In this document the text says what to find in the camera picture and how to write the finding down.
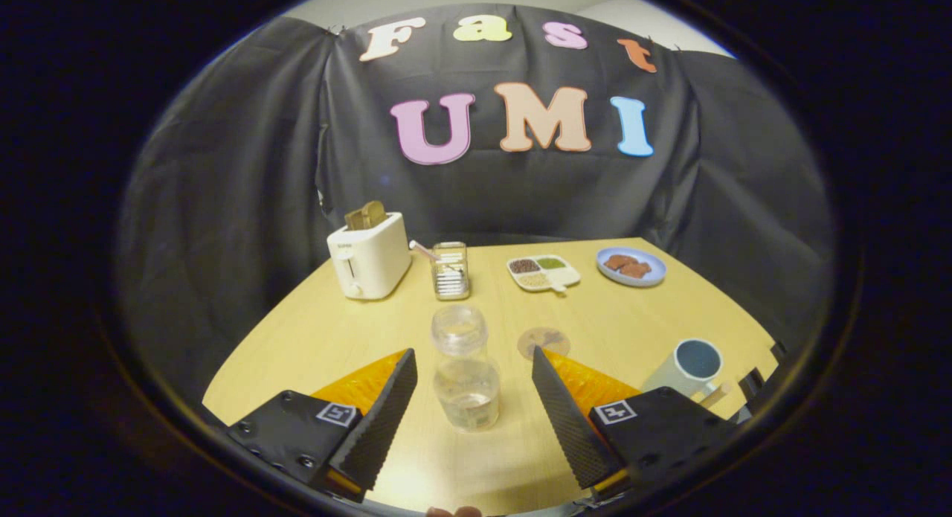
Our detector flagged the round cork coaster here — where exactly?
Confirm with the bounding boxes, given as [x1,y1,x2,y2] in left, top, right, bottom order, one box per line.
[517,327,571,361]

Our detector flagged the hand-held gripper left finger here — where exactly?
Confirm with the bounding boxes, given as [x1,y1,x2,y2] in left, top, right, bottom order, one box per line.
[227,347,419,504]

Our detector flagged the blue plate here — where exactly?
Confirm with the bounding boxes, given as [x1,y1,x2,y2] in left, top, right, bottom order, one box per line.
[596,247,668,288]

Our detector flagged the white cup with dark inside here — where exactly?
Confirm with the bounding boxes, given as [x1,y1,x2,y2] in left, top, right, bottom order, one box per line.
[641,338,734,408]

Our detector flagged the white divided dish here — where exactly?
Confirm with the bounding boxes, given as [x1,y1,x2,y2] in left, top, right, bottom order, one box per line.
[507,254,582,293]

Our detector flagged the black backdrop cloth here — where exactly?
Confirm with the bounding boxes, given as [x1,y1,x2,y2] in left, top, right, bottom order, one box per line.
[119,4,835,406]

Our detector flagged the clear glass jar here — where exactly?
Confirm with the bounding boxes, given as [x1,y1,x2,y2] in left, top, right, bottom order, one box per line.
[431,242,472,301]

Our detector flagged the toast slice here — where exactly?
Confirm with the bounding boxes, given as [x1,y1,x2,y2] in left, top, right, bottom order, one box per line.
[344,201,387,231]

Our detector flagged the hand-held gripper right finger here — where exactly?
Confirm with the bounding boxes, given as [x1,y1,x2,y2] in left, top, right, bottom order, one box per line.
[531,346,739,501]

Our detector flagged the white toaster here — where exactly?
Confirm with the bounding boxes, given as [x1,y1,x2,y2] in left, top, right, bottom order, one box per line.
[327,212,413,301]

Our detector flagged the wooden table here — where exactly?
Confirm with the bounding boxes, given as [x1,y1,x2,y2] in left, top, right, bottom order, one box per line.
[202,238,779,515]

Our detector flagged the clear plastic juice bottle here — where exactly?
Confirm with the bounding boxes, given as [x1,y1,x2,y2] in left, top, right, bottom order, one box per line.
[431,304,501,433]

